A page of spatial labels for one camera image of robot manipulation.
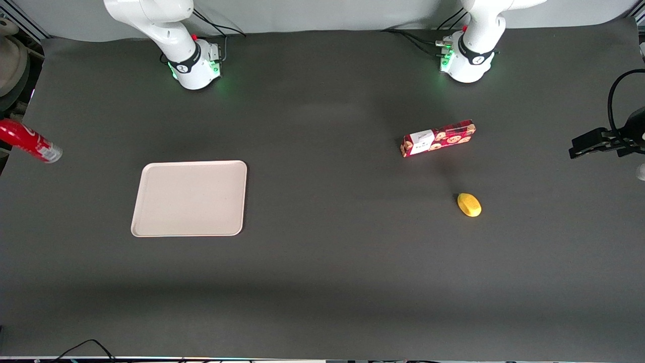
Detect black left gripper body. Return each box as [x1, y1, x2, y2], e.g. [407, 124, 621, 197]
[611, 107, 645, 157]

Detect red coke bottle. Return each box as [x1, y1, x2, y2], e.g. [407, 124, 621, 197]
[0, 119, 63, 164]

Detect beige rectangular tray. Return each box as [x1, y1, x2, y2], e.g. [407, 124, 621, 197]
[131, 160, 248, 237]

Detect yellow lemon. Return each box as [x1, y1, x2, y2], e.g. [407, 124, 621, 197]
[457, 192, 482, 218]

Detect red cookie box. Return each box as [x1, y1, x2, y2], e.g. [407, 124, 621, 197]
[400, 119, 477, 158]

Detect dark grey table cover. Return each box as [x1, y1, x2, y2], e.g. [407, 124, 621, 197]
[0, 17, 645, 361]

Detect black left gripper cable loop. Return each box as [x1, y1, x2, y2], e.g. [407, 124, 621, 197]
[607, 69, 645, 133]

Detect black left arm base cables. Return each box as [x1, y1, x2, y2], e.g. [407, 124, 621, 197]
[381, 6, 500, 57]

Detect black arm base cables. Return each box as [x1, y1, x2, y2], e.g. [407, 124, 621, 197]
[381, 6, 500, 57]
[160, 7, 247, 64]

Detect black right arm base cables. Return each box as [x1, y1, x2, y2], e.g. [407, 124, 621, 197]
[160, 7, 247, 64]

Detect black cable at table edge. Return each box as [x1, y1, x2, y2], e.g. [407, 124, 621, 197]
[49, 339, 117, 363]

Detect aluminium frame profile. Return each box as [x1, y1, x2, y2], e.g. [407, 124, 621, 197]
[0, 0, 52, 41]

